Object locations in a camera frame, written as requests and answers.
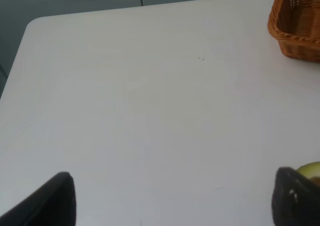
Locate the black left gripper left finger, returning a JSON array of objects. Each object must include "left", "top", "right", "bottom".
[{"left": 0, "top": 172, "right": 77, "bottom": 225}]

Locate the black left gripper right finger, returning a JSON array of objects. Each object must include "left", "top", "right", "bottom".
[{"left": 271, "top": 167, "right": 320, "bottom": 226}]

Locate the orange wicker basket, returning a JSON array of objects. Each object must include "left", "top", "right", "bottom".
[{"left": 267, "top": 0, "right": 320, "bottom": 63}]

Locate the halved avocado with pit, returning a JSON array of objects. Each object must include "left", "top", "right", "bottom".
[{"left": 297, "top": 161, "right": 320, "bottom": 186}]

